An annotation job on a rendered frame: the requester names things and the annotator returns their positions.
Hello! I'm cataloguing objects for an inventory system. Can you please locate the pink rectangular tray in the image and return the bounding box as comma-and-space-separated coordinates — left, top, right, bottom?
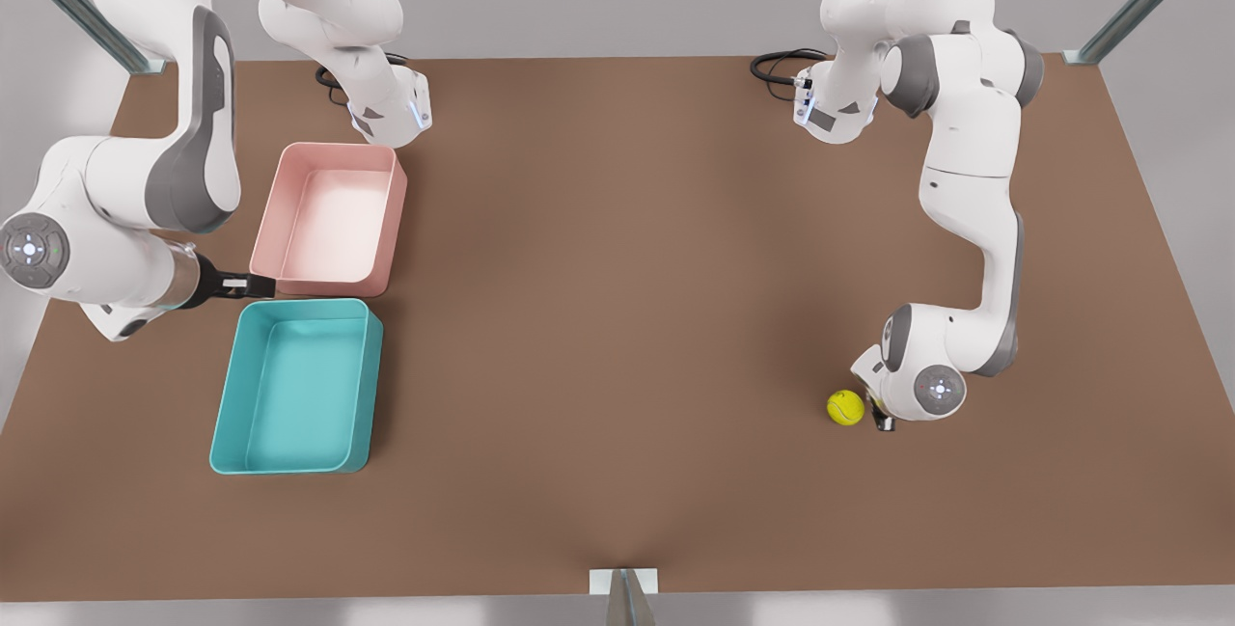
250, 142, 408, 298

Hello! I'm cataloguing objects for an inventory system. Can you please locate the teal rectangular tray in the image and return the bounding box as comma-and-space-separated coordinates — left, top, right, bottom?
209, 298, 384, 476

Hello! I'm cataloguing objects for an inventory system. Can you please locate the black cable loop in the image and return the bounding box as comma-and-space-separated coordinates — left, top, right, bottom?
750, 48, 833, 86
316, 52, 410, 106

